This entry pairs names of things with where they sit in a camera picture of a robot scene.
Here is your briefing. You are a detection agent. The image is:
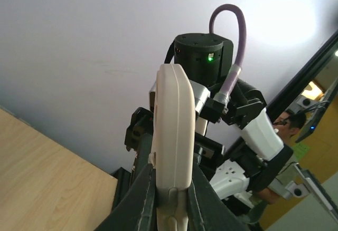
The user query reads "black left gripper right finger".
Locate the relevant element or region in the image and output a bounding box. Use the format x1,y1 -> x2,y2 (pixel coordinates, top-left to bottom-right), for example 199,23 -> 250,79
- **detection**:
187,163 -> 249,231

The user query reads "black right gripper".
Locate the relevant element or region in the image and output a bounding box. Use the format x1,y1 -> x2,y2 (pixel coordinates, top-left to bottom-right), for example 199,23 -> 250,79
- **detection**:
125,107 -> 224,170

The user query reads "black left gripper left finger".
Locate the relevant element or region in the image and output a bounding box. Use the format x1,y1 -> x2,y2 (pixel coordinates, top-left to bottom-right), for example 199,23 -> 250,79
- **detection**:
96,163 -> 157,231

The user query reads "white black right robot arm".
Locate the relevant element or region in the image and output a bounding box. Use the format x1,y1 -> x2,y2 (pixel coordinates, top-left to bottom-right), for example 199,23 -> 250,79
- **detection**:
125,33 -> 293,217

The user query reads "person with glasses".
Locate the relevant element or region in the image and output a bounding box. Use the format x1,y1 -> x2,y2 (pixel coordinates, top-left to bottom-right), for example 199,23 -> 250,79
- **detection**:
248,109 -> 308,226

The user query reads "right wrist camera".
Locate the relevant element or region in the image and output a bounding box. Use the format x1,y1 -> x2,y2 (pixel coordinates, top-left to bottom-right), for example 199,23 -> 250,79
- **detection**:
148,79 -> 230,137

